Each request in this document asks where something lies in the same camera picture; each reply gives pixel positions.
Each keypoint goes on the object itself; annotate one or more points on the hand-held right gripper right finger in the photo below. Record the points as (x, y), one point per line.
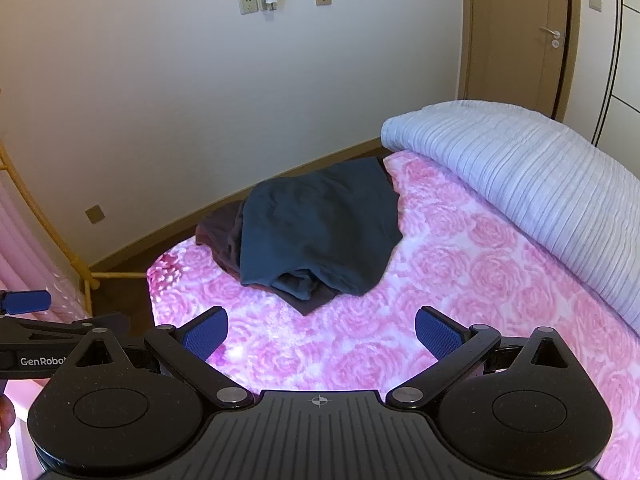
(436, 334)

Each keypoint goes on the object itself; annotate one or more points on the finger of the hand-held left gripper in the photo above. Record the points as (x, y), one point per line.
(27, 301)

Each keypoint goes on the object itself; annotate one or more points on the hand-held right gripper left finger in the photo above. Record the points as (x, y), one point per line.
(205, 335)

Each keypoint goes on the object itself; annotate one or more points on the dark long-sleeved shirt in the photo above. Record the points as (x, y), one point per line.
(320, 225)

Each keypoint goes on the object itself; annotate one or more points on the pink ribbed cloth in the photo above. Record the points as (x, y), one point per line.
(30, 250)

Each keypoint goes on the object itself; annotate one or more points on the pink floral blanket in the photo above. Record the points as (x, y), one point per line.
(350, 360)

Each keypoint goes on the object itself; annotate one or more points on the maroon garment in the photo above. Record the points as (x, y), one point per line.
(220, 240)

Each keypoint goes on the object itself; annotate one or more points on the white ribbed quilt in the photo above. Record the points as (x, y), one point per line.
(525, 175)

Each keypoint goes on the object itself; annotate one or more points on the wooden door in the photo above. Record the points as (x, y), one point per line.
(510, 35)

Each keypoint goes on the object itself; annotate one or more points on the white wardrobe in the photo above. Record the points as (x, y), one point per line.
(625, 60)

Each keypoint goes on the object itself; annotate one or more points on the white plug adapter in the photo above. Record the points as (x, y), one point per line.
(270, 0)

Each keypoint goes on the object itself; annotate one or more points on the yellow rail frame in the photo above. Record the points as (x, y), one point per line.
(50, 230)

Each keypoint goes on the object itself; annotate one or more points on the beige wall socket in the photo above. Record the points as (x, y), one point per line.
(95, 215)

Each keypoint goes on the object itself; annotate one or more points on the white wall socket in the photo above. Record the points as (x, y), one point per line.
(246, 4)

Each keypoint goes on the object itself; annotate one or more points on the pale wall switch plate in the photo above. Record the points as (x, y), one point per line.
(595, 2)

